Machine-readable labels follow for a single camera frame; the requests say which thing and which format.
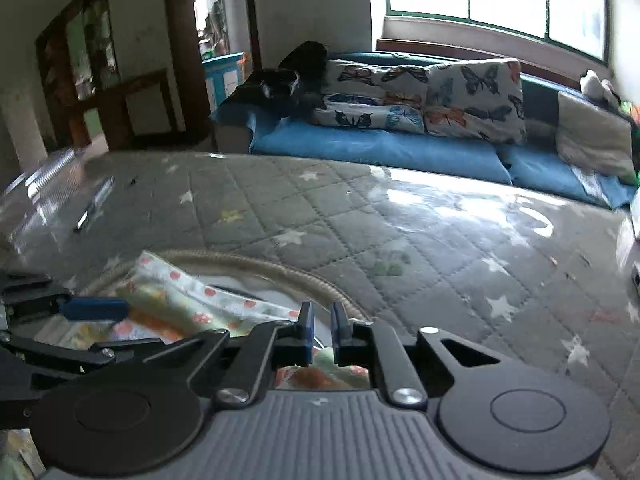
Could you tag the dark wooden cabinet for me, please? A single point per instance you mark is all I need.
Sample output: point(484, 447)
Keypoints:
point(65, 75)

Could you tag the blue storage box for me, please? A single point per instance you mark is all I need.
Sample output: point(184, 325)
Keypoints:
point(225, 77)

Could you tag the green cloth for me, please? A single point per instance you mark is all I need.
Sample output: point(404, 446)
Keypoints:
point(634, 130)

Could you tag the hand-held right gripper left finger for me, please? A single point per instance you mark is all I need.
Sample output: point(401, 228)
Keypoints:
point(306, 324)

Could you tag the large butterfly print pillow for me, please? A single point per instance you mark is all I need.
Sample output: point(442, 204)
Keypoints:
point(475, 100)

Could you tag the flat butterfly print pillow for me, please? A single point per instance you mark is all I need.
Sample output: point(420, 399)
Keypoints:
point(365, 114)

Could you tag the grey cushion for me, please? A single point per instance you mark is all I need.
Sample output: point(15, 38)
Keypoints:
point(592, 135)

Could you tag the small butterfly print pillow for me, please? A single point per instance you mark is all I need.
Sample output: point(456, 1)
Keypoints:
point(375, 77)

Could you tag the grey quilted star mat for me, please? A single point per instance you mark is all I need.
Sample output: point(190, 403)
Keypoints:
point(360, 240)

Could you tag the dark wooden door post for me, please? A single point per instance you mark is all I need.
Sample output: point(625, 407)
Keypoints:
point(185, 45)

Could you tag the floral printed cloth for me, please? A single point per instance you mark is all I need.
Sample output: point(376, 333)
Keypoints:
point(210, 305)

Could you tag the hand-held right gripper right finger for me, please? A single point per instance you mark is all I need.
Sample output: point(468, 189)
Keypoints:
point(339, 329)

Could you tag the white object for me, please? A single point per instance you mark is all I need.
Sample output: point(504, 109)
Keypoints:
point(631, 255)

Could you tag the black pen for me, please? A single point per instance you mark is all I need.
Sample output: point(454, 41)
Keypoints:
point(92, 207)

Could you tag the round woven basket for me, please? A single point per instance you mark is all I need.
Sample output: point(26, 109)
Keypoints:
point(240, 258)

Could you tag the white plush toy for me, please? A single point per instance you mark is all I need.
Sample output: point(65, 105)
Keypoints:
point(597, 85)

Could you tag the blue sofa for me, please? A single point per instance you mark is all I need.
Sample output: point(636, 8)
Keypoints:
point(375, 147)

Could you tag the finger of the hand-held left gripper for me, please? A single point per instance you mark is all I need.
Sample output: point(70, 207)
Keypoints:
point(75, 352)
point(95, 308)

